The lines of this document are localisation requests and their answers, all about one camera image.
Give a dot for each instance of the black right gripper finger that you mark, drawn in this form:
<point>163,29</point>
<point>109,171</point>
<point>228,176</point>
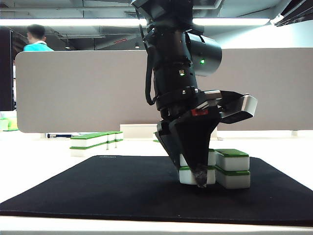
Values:
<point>298,11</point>

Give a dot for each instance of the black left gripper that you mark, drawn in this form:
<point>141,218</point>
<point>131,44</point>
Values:
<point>195,107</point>

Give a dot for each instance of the green-backed white mahjong tile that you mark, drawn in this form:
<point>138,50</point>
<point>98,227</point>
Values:
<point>156,141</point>
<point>104,139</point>
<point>80,152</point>
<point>80,142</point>
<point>104,146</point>
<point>233,162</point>
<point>111,137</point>
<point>186,177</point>
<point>119,136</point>
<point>111,145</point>
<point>119,144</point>
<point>212,160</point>
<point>233,181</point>

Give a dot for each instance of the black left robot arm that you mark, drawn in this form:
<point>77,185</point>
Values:
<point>171,61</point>

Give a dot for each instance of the black cloth desk mat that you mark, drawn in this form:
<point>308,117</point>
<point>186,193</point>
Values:
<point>97,191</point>

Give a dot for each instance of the grey felt desk divider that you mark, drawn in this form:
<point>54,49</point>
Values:
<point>85,90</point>

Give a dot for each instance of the black pen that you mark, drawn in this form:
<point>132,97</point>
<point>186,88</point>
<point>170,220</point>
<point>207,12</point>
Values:
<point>52,135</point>

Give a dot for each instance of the white divider foot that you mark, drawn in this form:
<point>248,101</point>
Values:
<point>43,135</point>

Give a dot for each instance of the long ceiling light strip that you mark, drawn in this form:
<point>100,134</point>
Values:
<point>73,22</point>

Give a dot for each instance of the green and white box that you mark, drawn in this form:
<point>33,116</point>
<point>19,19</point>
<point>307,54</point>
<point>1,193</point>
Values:
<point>11,124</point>

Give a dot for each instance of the person in teal shirt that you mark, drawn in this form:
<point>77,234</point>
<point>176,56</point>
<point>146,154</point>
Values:
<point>36,46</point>

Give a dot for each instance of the dark tall panel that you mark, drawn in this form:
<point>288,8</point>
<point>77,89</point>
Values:
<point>5,73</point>

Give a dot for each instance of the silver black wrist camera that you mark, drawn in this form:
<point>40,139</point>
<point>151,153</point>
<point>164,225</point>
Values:
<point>248,105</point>

